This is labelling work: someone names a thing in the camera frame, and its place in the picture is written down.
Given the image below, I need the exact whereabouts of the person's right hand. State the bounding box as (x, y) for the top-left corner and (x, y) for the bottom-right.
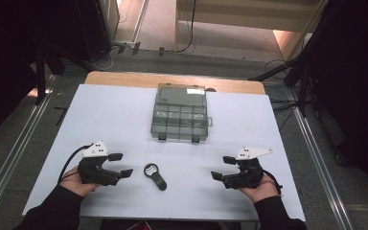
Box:
(238, 173), (281, 204)

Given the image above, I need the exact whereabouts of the light wooden cabinet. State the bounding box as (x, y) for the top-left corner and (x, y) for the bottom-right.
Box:
(173, 0), (329, 61)

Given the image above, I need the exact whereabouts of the metal floor rail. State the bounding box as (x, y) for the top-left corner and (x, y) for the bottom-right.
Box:
(0, 75), (60, 221)
(286, 87), (356, 230)

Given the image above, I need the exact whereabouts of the black tripod stand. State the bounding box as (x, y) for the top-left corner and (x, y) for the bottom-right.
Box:
(248, 56), (322, 118)

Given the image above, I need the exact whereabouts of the black hanging cable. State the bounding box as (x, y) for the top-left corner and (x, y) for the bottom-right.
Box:
(172, 0), (197, 55)

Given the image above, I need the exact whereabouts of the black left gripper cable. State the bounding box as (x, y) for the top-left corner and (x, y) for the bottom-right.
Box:
(57, 144), (93, 185)

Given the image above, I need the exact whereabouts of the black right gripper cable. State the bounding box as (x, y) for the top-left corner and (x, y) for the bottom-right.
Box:
(262, 169), (284, 196)

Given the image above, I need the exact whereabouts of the white table mat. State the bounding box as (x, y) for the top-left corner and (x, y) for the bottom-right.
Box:
(22, 83), (307, 222)

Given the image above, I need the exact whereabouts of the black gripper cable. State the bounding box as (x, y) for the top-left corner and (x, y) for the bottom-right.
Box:
(57, 144), (93, 185)
(262, 169), (284, 196)

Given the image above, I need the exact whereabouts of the dark cabinet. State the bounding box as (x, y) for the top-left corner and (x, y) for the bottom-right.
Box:
(75, 0), (121, 62)

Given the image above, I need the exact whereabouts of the black metal stand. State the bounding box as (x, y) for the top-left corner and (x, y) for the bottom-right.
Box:
(33, 42), (66, 106)

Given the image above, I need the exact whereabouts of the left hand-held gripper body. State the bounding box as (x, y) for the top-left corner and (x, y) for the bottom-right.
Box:
(77, 140), (123, 187)

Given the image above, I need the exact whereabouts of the clear grey compartment box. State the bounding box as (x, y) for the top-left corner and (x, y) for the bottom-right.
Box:
(149, 82), (214, 144)

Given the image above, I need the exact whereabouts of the person's left hand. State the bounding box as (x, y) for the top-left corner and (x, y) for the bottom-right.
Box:
(59, 165), (102, 197)

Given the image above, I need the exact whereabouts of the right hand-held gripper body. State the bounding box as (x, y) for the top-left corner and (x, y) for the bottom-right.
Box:
(222, 147), (273, 190)

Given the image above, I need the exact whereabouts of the dark curtain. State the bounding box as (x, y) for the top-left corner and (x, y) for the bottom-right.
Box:
(306, 0), (368, 205)
(0, 0), (81, 148)

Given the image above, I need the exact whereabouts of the white floor cable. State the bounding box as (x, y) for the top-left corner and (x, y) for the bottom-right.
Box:
(90, 46), (119, 72)

